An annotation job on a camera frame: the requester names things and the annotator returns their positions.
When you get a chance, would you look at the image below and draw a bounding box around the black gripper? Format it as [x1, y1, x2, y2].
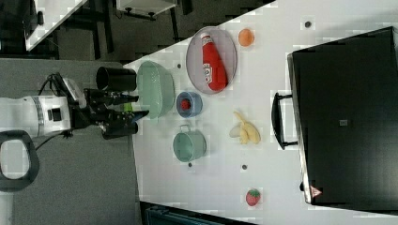
[70, 88, 149, 134]

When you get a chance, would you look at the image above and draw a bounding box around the blue bowl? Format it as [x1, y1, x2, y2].
[176, 92, 203, 118]

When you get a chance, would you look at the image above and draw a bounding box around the black toaster oven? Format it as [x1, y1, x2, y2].
[286, 26, 398, 215]

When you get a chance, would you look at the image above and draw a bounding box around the green colander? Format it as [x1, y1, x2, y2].
[137, 61, 176, 119]

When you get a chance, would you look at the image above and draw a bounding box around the red strawberry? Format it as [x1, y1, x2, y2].
[245, 188, 261, 206]

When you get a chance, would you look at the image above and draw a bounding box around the small red fruit in bowl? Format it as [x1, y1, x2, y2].
[181, 98, 191, 111]

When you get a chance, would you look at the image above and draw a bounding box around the large black cup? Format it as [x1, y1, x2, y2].
[96, 67, 137, 91]

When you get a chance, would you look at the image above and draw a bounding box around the white background table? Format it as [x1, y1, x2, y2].
[25, 0, 88, 52]

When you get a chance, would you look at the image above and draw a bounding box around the red ketchup bottle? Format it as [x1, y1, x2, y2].
[200, 33, 228, 92]

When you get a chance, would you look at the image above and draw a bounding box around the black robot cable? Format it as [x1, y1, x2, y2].
[34, 72, 74, 151]

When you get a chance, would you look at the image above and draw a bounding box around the green cup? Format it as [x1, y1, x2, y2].
[124, 103, 132, 112]

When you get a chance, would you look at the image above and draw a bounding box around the green mug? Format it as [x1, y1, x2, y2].
[173, 125, 207, 162]

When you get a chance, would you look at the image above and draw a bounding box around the orange fruit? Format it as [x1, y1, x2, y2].
[238, 28, 254, 47]

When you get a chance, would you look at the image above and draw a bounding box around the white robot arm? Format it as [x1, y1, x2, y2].
[1, 88, 149, 192]

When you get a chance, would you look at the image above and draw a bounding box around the grey round plate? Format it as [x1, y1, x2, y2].
[186, 26, 237, 95]

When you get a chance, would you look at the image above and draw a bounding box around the small black cylinder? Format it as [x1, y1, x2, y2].
[101, 123, 138, 140]

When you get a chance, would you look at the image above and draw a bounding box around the peeled yellow banana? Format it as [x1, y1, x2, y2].
[229, 112, 261, 144]

